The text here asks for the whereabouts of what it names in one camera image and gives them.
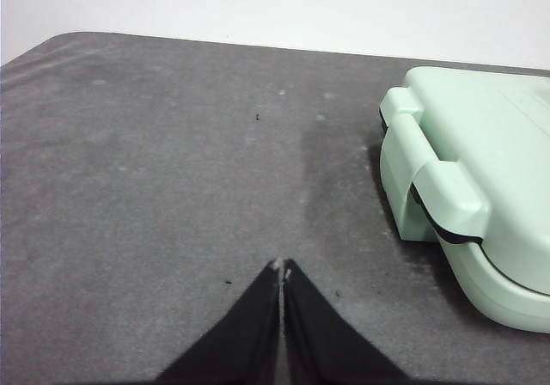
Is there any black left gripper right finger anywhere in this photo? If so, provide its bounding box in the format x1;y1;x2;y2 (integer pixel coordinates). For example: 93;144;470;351
283;258;416;385

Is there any green hinged griddle lid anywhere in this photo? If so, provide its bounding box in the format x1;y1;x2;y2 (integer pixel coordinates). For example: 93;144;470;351
379;64;550;296

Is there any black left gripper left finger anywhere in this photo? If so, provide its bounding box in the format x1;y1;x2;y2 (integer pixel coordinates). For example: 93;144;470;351
150;258;285;385

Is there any green breakfast machine base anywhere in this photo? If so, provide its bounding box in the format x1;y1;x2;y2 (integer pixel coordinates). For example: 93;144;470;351
379;112;550;335

